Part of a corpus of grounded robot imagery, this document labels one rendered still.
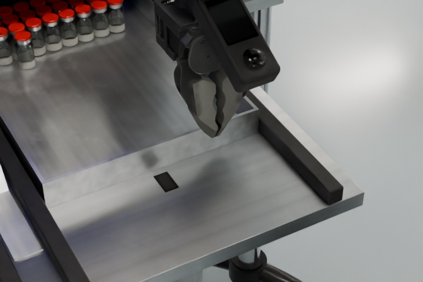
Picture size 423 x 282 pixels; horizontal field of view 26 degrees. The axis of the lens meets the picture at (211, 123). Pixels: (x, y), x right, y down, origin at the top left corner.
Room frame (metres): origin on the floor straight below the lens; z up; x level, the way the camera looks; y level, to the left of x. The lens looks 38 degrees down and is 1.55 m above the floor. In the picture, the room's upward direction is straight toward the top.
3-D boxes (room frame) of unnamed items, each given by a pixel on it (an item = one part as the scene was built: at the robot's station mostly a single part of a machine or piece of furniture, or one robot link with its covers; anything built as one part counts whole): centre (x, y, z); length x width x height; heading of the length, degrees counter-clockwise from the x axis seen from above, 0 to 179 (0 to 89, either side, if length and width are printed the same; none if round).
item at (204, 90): (0.80, 0.02, 0.95); 0.06 x 0.03 x 0.09; 29
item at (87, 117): (0.91, 0.14, 0.90); 0.34 x 0.26 x 0.04; 29
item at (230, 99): (0.82, -0.01, 0.95); 0.06 x 0.03 x 0.09; 29
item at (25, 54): (0.96, 0.23, 0.91); 0.02 x 0.02 x 0.05
